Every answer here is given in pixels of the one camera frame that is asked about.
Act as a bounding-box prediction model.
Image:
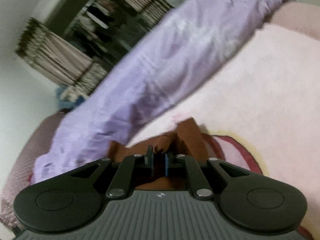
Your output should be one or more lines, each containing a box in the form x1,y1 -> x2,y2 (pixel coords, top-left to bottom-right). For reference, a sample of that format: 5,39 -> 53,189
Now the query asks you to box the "blue and white clothes pile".
55,86 -> 87,109

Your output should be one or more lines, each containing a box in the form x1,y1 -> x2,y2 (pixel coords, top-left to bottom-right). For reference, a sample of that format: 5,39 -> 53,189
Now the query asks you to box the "quilted mauve headboard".
1,111 -> 66,229

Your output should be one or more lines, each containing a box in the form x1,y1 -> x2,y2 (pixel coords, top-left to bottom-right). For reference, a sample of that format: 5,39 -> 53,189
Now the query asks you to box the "pink printed blanket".
131,2 -> 319,239

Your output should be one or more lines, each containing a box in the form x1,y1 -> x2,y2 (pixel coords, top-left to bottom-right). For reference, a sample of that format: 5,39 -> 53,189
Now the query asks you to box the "brown padded jacket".
107,116 -> 226,191

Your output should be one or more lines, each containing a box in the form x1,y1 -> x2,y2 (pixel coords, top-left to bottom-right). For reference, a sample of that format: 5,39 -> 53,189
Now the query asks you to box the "dark window with hanging clothes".
46,0 -> 152,69

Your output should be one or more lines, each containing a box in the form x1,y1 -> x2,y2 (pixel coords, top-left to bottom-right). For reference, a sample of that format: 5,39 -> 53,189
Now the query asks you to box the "left beige striped curtain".
16,17 -> 108,95

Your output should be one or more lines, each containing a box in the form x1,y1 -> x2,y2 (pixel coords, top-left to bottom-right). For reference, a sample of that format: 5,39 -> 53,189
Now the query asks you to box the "purple duvet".
31,0 -> 289,184

